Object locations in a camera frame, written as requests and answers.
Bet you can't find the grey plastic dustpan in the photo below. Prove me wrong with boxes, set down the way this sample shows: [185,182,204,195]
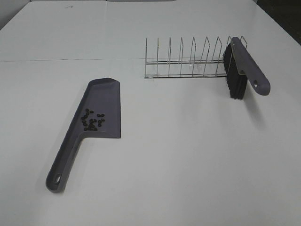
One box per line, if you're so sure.
[46,78,121,193]

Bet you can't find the pile of coffee beans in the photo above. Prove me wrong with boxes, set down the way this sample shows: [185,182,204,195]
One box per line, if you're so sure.
[80,108,105,131]

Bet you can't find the grey hand brush black bristles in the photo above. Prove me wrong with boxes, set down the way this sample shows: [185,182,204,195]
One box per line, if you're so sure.
[223,37,270,100]

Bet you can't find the chrome wire dish rack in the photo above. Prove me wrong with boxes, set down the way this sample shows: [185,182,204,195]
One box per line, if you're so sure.
[144,36,233,79]

